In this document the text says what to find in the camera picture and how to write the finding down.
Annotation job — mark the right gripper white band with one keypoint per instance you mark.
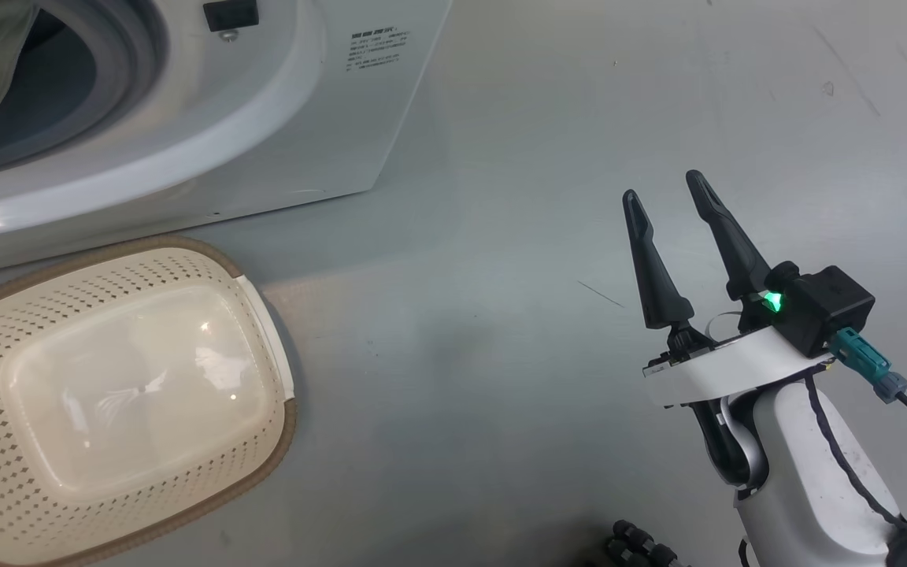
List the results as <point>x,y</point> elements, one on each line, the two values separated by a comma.
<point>737,366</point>

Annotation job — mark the white front-load washing machine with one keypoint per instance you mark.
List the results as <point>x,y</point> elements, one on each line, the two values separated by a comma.
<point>304,118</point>

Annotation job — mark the cream perforated laundry basket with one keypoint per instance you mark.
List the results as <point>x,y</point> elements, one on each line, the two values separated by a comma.
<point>131,378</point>

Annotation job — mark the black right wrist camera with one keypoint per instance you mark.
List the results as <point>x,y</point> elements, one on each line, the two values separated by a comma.
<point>823,307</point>

